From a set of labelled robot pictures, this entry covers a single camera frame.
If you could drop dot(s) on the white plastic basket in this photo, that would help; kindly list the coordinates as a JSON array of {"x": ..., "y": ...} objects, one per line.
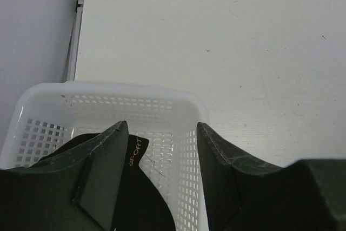
[{"x": 49, "y": 115}]

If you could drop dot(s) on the black baseball cap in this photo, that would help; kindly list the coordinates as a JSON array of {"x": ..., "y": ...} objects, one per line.
[{"x": 139, "y": 204}]

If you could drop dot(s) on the aluminium rail frame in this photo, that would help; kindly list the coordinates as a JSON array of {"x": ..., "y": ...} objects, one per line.
[{"x": 71, "y": 59}]

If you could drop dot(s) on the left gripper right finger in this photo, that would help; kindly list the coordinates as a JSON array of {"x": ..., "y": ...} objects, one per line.
[{"x": 243, "y": 192}]

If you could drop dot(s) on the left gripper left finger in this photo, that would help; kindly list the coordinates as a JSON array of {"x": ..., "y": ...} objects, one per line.
[{"x": 75, "y": 188}]

